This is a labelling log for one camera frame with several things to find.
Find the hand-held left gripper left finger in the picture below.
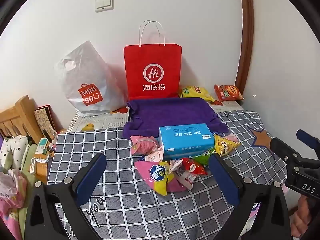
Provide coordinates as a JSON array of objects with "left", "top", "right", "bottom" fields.
[{"left": 24, "top": 152, "right": 108, "bottom": 240}]

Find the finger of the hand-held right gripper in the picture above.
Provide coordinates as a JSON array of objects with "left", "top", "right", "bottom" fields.
[
  {"left": 296, "top": 129, "right": 320, "bottom": 153},
  {"left": 271, "top": 137, "right": 301, "bottom": 166}
]

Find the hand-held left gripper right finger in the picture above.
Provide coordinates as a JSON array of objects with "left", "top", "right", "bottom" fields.
[{"left": 209, "top": 153, "right": 293, "bottom": 240}]

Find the green snack packet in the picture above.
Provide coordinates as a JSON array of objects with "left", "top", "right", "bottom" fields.
[{"left": 192, "top": 146, "right": 217, "bottom": 166}]

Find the yellow triangular snack packet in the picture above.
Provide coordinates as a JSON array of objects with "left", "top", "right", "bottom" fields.
[{"left": 214, "top": 134, "right": 241, "bottom": 157}]

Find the grey white snack packet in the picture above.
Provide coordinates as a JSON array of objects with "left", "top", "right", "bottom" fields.
[{"left": 170, "top": 160, "right": 197, "bottom": 191}]

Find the pink and yellow snack packet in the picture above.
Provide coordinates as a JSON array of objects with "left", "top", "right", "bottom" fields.
[{"left": 134, "top": 160, "right": 183, "bottom": 196}]

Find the person's right hand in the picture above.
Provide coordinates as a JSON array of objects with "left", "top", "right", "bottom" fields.
[{"left": 291, "top": 194, "right": 314, "bottom": 238}]

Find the red cartoon snack packet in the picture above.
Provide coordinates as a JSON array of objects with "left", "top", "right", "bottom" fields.
[{"left": 181, "top": 157, "right": 208, "bottom": 176}]

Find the grey plaid blanket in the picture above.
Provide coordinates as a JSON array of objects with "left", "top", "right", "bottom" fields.
[{"left": 47, "top": 110, "right": 288, "bottom": 240}]

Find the wooden nightstand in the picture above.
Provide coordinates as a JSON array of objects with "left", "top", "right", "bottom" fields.
[{"left": 32, "top": 152, "right": 54, "bottom": 183}]

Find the blue tissue pack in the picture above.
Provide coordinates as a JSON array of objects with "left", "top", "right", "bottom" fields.
[{"left": 159, "top": 123, "right": 216, "bottom": 160}]

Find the teal and white box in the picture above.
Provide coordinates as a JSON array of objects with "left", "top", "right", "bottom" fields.
[{"left": 35, "top": 138, "right": 49, "bottom": 156}]

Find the pink round snack packet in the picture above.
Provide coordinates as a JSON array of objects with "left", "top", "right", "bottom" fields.
[{"left": 130, "top": 135, "right": 159, "bottom": 156}]

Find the green cloth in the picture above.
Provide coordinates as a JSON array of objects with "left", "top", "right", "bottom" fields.
[{"left": 18, "top": 142, "right": 38, "bottom": 233}]

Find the patterned book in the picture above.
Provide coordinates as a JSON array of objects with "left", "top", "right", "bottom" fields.
[{"left": 34, "top": 105, "right": 64, "bottom": 142}]

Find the pink plastic bag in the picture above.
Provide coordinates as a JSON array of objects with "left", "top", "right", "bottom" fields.
[{"left": 0, "top": 169, "right": 27, "bottom": 240}]

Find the white floral cloth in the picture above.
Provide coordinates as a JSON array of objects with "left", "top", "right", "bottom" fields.
[{"left": 0, "top": 135, "right": 31, "bottom": 171}]

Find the orange chip bag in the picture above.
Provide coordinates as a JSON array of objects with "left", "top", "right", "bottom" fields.
[{"left": 214, "top": 84, "right": 244, "bottom": 102}]

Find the purple towel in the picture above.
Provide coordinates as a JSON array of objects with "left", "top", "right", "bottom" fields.
[{"left": 122, "top": 97, "right": 229, "bottom": 140}]

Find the yellow chip bag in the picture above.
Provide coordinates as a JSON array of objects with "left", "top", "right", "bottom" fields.
[{"left": 178, "top": 86, "right": 215, "bottom": 102}]

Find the wooden headboard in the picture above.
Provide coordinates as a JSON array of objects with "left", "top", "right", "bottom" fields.
[{"left": 0, "top": 95, "right": 44, "bottom": 145}]

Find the white plastic shopping bag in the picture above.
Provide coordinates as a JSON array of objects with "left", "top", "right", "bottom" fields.
[{"left": 54, "top": 41, "right": 128, "bottom": 117}]

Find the red paper bag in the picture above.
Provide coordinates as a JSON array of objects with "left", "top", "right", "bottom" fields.
[{"left": 124, "top": 21, "right": 182, "bottom": 101}]

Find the brown wooden door frame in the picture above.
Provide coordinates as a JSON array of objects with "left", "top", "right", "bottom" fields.
[{"left": 235, "top": 0, "right": 255, "bottom": 98}]

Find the white light switch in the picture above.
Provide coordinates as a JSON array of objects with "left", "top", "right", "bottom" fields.
[{"left": 95, "top": 0, "right": 114, "bottom": 12}]

